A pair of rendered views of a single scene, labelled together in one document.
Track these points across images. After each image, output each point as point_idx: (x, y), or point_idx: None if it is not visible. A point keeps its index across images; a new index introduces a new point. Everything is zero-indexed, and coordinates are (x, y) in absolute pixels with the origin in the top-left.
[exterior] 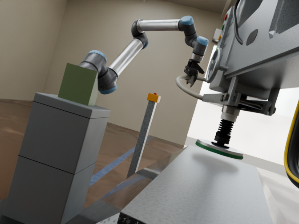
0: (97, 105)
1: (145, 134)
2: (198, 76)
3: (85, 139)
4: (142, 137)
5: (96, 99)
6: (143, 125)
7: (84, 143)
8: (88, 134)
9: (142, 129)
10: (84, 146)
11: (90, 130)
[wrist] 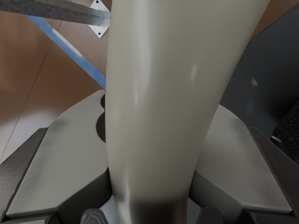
0: (108, 206)
1: (28, 0)
2: (220, 33)
3: (197, 214)
4: (34, 6)
5: None
6: (3, 5)
7: (198, 210)
8: (192, 215)
9: (14, 8)
10: (195, 204)
11: (190, 219)
